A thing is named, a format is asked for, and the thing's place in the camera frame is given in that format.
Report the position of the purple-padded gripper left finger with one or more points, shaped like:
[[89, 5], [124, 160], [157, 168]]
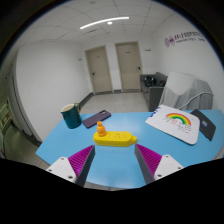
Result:
[[74, 168]]

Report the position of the dark teal mug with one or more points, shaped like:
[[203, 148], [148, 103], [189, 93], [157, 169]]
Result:
[[71, 115]]

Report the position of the orange charger plug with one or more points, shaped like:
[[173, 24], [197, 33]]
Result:
[[101, 129]]

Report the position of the grey sofa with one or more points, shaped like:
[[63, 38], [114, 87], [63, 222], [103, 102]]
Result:
[[152, 86]]

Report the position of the grey covered chair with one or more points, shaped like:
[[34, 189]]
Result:
[[184, 91]]

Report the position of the beige door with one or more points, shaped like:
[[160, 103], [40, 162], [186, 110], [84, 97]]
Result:
[[129, 64], [99, 69]]

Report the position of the yellow power strip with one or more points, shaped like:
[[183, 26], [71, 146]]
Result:
[[115, 139]]

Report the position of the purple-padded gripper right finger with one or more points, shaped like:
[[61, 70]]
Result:
[[153, 165]]

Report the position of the white rainbow drawing board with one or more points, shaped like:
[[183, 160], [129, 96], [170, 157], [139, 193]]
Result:
[[179, 124]]

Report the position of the right beige door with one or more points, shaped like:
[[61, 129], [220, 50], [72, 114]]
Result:
[[129, 64]]

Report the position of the ceiling strip light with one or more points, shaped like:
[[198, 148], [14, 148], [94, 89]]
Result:
[[104, 21]]

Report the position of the white partition panel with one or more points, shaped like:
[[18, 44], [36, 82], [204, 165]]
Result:
[[49, 76]]

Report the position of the dark purple smartphone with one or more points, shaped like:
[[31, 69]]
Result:
[[92, 120]]

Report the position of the left beige door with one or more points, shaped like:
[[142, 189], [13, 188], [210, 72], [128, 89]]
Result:
[[99, 69]]

